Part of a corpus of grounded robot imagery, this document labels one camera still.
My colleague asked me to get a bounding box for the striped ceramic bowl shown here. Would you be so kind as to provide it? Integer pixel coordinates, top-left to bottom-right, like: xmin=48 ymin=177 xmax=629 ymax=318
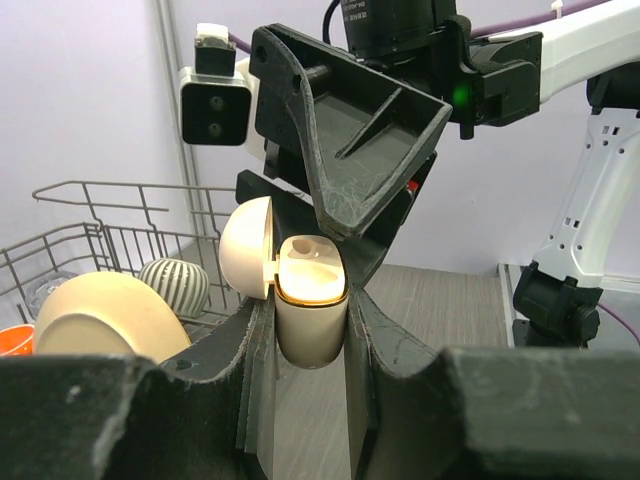
xmin=137 ymin=258 xmax=209 ymax=318

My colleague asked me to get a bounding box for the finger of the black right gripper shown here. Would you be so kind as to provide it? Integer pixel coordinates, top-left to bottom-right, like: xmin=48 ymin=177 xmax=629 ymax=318
xmin=235 ymin=169 xmax=416 ymax=289

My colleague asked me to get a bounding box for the orange mug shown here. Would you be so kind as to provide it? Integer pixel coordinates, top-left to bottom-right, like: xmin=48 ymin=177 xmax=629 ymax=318
xmin=0 ymin=324 xmax=35 ymax=356

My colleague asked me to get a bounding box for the clear glass cup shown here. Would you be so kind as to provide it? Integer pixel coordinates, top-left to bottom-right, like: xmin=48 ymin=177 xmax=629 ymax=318
xmin=25 ymin=271 xmax=78 ymax=320

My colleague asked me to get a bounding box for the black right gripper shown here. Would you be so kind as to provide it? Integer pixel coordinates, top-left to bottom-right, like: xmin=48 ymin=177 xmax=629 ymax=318
xmin=249 ymin=1 xmax=480 ymax=239

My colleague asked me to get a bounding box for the beige plate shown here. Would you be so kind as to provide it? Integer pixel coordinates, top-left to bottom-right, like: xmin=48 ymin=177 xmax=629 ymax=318
xmin=33 ymin=272 xmax=191 ymax=364

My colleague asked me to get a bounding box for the beige small earbud case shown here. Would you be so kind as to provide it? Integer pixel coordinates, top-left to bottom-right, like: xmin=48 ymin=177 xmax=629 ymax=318
xmin=219 ymin=196 xmax=348 ymax=370

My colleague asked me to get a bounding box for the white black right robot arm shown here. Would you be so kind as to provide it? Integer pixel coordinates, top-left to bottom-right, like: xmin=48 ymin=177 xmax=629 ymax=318
xmin=250 ymin=1 xmax=639 ymax=345

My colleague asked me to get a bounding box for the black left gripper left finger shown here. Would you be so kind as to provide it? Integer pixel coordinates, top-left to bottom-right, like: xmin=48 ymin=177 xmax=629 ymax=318
xmin=1 ymin=299 xmax=276 ymax=479

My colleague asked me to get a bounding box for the grey wire dish rack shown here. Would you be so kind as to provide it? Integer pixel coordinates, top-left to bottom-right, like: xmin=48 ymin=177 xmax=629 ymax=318
xmin=1 ymin=180 xmax=241 ymax=332

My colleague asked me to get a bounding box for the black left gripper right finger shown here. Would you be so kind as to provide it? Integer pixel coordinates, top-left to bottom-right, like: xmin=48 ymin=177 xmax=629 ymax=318
xmin=344 ymin=289 xmax=639 ymax=479

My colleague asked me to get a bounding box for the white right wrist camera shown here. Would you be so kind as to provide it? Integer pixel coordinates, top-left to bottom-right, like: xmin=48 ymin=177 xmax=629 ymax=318
xmin=179 ymin=23 xmax=259 ymax=147

